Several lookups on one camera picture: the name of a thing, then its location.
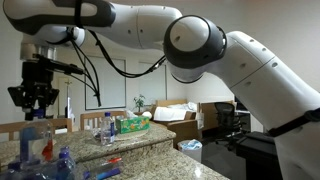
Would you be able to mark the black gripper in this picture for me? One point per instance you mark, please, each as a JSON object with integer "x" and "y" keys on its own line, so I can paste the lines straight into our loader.
{"x": 35, "y": 76}

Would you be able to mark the clear water bottle blue cap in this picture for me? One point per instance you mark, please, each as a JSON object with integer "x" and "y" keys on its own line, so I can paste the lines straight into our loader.
{"x": 36, "y": 140}
{"x": 107, "y": 131}

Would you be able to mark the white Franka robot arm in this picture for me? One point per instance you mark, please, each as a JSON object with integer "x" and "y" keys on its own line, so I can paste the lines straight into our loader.
{"x": 266, "y": 83}

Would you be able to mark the beige door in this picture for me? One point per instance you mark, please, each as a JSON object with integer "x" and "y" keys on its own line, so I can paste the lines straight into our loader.
{"x": 63, "y": 96}

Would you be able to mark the packed blue cap water bottle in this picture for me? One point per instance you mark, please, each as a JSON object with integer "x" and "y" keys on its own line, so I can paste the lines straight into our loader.
{"x": 6, "y": 174}
{"x": 61, "y": 166}
{"x": 65, "y": 149}
{"x": 63, "y": 155}
{"x": 15, "y": 165}

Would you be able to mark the wooden slatted chair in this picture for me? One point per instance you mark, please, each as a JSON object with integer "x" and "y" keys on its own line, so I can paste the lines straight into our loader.
{"x": 96, "y": 115}

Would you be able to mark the green tissue box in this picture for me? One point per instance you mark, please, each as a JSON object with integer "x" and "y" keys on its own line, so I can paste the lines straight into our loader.
{"x": 133, "y": 125}

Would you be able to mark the clear packaging red blue print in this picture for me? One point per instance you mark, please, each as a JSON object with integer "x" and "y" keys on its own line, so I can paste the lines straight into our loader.
{"x": 106, "y": 173}

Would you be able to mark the green potted plant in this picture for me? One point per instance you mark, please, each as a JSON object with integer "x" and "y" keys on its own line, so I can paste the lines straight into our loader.
{"x": 139, "y": 101}

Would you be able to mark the white round object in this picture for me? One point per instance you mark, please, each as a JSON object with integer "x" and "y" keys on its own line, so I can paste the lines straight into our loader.
{"x": 147, "y": 115}

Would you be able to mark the white window blind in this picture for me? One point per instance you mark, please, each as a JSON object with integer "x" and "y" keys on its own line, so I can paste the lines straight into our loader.
{"x": 150, "y": 86}

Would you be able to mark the white bedding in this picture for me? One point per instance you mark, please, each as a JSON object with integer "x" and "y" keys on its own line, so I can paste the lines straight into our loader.
{"x": 173, "y": 112}

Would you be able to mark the large open cardboard box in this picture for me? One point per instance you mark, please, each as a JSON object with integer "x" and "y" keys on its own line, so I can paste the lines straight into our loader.
{"x": 180, "y": 128}

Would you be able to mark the white trash bin blue bag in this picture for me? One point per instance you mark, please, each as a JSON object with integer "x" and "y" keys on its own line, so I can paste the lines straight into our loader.
{"x": 193, "y": 153}

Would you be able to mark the black office chair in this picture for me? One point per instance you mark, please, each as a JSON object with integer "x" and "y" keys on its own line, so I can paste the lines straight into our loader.
{"x": 226, "y": 113}

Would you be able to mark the black cabinet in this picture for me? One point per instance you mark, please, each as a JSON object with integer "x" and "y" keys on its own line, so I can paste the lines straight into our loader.
{"x": 256, "y": 156}

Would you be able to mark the white board dark frame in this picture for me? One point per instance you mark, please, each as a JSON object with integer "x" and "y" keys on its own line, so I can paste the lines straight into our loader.
{"x": 110, "y": 90}

